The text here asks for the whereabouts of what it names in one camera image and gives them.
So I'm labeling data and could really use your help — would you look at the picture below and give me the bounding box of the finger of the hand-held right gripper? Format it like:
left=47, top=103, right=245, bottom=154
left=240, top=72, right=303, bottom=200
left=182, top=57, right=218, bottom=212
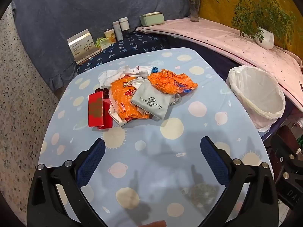
left=270, top=134, right=296, bottom=171

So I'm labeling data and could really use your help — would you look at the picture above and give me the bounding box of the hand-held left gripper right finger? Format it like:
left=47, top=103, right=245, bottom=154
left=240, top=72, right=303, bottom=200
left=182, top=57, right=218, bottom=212
left=200, top=136, right=279, bottom=227

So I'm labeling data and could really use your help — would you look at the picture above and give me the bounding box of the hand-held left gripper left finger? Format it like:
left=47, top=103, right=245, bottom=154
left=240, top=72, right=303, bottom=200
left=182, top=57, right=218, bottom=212
left=27, top=138, right=106, bottom=227

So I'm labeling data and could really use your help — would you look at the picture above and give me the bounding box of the bin with white liner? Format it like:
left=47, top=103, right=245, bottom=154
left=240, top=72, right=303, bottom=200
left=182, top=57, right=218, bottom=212
left=228, top=65, right=286, bottom=133

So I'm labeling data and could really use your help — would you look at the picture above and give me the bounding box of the large red box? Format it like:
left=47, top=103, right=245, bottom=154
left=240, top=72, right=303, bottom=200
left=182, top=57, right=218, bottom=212
left=88, top=92, right=105, bottom=127

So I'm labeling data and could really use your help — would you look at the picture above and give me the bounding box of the light blue planet-print tablecloth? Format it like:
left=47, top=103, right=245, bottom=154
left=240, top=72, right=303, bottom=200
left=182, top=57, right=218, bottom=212
left=39, top=47, right=275, bottom=227

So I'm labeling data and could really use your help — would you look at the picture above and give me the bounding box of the orange plastic bag white print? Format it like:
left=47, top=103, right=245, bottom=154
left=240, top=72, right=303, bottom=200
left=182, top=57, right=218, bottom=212
left=110, top=78, right=151, bottom=121

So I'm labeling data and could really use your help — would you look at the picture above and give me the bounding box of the white crumpled tissue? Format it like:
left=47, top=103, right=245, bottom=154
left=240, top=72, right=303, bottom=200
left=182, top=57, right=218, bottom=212
left=98, top=66, right=128, bottom=87

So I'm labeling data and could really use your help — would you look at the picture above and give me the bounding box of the orange plastic bag blue print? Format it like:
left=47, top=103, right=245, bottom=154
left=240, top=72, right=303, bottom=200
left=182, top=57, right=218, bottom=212
left=148, top=68, right=198, bottom=95

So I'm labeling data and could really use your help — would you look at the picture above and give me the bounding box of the plain navy cloth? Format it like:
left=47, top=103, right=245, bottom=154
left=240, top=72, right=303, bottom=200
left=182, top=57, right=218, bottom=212
left=166, top=37, right=243, bottom=76

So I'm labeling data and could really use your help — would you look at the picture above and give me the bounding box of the green plant in white pot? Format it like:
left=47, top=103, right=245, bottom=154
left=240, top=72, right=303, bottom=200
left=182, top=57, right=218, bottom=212
left=216, top=0, right=297, bottom=51

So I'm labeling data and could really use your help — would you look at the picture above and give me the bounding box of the white card box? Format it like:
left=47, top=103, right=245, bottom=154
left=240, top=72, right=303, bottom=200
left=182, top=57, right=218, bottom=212
left=67, top=30, right=100, bottom=64

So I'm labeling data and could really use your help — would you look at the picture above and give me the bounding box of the pink dotted cloth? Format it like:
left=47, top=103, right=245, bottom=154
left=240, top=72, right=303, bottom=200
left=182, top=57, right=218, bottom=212
left=135, top=18, right=303, bottom=108

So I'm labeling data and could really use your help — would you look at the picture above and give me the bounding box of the green snack packet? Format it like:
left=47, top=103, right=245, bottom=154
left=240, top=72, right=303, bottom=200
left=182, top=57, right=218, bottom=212
left=95, top=37, right=112, bottom=50

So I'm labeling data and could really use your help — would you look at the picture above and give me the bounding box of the dark blue floral cloth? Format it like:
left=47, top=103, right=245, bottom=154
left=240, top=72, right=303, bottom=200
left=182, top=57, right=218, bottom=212
left=77, top=31, right=171, bottom=74

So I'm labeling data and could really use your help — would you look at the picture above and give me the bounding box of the printed tin can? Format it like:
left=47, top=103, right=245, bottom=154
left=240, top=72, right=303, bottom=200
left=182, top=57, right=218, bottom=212
left=104, top=28, right=116, bottom=43

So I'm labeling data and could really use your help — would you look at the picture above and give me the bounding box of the tall grey white canister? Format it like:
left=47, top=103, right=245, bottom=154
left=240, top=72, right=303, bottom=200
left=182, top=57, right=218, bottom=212
left=112, top=21, right=123, bottom=40

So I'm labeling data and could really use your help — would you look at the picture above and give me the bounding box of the short grey white canister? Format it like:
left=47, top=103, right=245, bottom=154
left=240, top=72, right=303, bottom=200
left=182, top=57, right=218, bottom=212
left=118, top=17, right=129, bottom=31

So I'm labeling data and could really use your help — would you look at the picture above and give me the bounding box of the glass vase with pink flowers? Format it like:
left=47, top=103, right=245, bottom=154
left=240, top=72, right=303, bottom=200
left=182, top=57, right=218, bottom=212
left=179, top=0, right=205, bottom=22

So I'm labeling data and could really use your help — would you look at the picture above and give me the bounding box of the mustard yellow cloth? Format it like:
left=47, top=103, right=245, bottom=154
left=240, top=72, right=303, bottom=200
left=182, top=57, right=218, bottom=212
left=198, top=0, right=303, bottom=52

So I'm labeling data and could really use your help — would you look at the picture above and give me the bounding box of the grey-blue blanket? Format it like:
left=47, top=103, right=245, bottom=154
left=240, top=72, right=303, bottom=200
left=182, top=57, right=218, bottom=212
left=12, top=0, right=201, bottom=93

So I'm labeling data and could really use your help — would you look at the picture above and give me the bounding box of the pale green tissue box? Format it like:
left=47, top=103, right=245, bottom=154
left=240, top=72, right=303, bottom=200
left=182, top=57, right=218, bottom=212
left=139, top=12, right=165, bottom=26

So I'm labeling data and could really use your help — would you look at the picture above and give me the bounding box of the grey drawstring pouch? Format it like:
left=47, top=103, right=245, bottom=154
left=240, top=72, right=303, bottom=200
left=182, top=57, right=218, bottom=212
left=131, top=80, right=173, bottom=120

